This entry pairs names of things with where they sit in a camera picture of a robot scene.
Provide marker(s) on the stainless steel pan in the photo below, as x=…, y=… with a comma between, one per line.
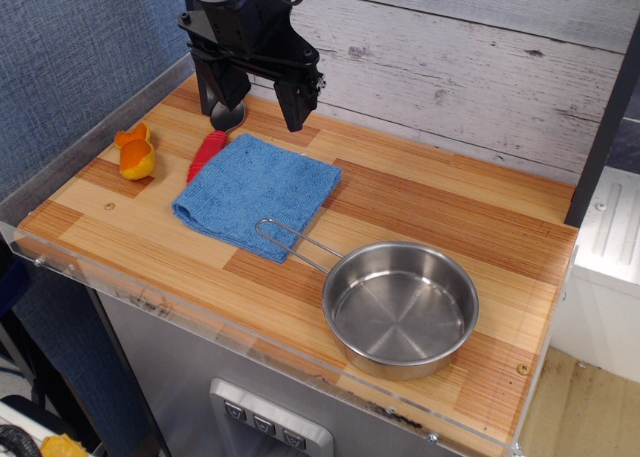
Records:
x=399, y=310

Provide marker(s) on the dark grey right post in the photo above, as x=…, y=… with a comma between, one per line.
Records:
x=613, y=114

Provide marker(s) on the clear acrylic front guard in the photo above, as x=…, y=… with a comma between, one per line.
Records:
x=169, y=354

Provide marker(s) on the orange peel toy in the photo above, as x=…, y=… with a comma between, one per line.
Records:
x=137, y=154

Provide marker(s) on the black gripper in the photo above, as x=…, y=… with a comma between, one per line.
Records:
x=256, y=36

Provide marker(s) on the blue cloth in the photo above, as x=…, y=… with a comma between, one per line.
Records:
x=256, y=196

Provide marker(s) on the yellow black object on floor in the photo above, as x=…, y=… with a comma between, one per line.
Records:
x=17, y=442

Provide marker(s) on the red handled metal spoon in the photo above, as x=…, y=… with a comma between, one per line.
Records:
x=223, y=120

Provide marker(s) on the silver button control panel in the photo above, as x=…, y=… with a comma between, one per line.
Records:
x=253, y=426

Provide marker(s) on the white side cabinet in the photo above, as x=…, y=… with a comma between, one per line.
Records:
x=597, y=320

